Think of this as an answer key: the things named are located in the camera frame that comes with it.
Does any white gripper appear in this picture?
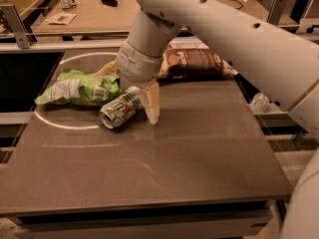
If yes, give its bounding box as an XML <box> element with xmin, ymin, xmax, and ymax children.
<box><xmin>94</xmin><ymin>40</ymin><xmax>162</xmax><ymax>124</ymax></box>

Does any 7up soda can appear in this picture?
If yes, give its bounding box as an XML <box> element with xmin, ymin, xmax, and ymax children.
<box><xmin>99</xmin><ymin>86</ymin><xmax>142</xmax><ymax>129</ymax></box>

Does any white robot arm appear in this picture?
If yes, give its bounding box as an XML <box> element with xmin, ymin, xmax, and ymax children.
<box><xmin>104</xmin><ymin>0</ymin><xmax>319</xmax><ymax>137</ymax></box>

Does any green chip bag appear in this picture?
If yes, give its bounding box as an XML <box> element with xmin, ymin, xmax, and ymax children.
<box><xmin>35</xmin><ymin>69</ymin><xmax>122</xmax><ymax>106</ymax></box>

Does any brown yellow snack bag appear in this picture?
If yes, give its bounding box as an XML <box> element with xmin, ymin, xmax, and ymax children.
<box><xmin>158</xmin><ymin>43</ymin><xmax>238</xmax><ymax>81</ymax></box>

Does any black computer mouse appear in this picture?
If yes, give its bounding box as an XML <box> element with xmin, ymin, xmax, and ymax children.
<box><xmin>101</xmin><ymin>0</ymin><xmax>118</xmax><ymax>7</ymax></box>

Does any small paper card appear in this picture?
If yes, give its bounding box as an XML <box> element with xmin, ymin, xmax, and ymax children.
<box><xmin>46</xmin><ymin>12</ymin><xmax>77</xmax><ymax>26</ymax></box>

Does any clear plastic bottle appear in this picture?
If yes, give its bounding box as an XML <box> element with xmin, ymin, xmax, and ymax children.
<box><xmin>250</xmin><ymin>93</ymin><xmax>270</xmax><ymax>114</ymax></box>

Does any left metal bracket post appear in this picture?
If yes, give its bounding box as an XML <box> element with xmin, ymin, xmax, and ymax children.
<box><xmin>0</xmin><ymin>4</ymin><xmax>33</xmax><ymax>49</ymax></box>

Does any metal bracket post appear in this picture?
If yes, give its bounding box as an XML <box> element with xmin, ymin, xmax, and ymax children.
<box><xmin>0</xmin><ymin>4</ymin><xmax>33</xmax><ymax>49</ymax></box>
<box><xmin>267</xmin><ymin>0</ymin><xmax>287</xmax><ymax>26</ymax></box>

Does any right metal bracket post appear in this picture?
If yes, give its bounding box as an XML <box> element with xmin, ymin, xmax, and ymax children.
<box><xmin>267</xmin><ymin>0</ymin><xmax>287</xmax><ymax>26</ymax></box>

